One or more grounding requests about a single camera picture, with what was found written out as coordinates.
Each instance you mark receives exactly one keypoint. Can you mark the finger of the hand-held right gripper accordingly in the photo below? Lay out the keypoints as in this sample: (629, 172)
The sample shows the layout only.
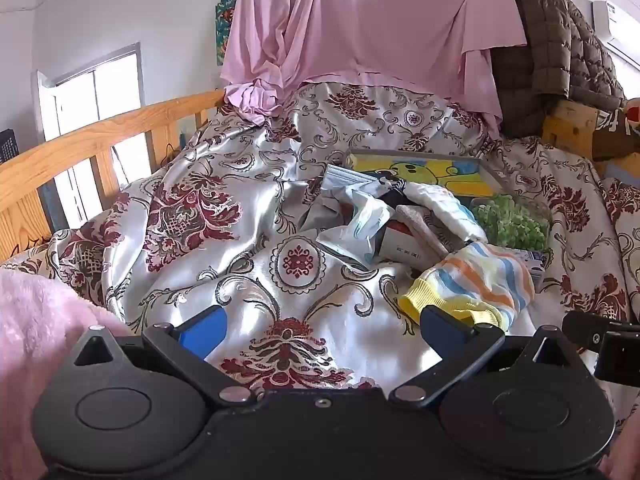
(585, 327)

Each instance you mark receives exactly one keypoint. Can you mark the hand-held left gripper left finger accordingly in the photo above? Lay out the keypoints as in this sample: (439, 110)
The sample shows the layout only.
(205, 330)

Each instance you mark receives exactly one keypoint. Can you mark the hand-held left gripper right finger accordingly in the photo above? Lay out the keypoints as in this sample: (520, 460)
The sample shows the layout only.
(436, 329)

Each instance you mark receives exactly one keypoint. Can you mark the striped sock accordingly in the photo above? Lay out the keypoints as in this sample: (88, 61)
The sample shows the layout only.
(475, 280)

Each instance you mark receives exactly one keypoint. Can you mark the beige knit pouch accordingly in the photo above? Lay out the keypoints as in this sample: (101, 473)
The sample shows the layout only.
(425, 230)

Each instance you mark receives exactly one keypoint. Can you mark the black cloth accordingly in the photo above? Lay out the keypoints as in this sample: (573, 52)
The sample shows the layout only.
(395, 200)

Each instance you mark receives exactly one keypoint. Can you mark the grey box with yellow drawing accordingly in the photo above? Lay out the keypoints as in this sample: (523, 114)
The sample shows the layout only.
(450, 175)

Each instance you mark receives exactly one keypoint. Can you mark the blue face mask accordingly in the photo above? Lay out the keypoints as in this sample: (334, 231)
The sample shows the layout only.
(345, 180)

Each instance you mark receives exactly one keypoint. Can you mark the white and blue milk carton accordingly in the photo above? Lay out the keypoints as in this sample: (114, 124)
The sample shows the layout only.
(532, 265)

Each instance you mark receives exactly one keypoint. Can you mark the orange and white carton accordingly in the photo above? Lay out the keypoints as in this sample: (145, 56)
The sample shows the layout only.
(400, 250)

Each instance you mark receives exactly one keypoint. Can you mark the floral satin bedspread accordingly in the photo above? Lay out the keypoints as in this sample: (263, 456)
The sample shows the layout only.
(200, 240)

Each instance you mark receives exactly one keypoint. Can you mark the bag of green pieces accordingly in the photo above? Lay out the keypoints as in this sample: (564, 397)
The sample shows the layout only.
(510, 225)

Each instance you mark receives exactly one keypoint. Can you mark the pink fluffy blanket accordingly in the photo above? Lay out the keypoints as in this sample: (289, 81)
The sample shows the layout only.
(35, 320)

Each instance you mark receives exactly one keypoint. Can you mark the brown printed bag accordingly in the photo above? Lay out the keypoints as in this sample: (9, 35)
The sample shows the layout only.
(615, 132)

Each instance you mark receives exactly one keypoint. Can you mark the window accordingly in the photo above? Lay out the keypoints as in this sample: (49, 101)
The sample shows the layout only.
(115, 90)

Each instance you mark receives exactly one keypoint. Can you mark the brown quilted jacket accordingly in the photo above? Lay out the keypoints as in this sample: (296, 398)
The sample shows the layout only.
(550, 35)

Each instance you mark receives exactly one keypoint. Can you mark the white air conditioner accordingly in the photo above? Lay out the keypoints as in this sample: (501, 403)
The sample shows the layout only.
(620, 30)

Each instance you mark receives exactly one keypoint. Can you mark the pink sheet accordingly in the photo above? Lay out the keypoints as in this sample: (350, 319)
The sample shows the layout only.
(350, 20)

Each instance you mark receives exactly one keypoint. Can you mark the wooden bed rail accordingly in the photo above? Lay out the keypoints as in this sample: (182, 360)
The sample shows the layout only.
(75, 140)

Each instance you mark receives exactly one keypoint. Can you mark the green wall poster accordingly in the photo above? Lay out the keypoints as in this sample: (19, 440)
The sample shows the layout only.
(225, 30)

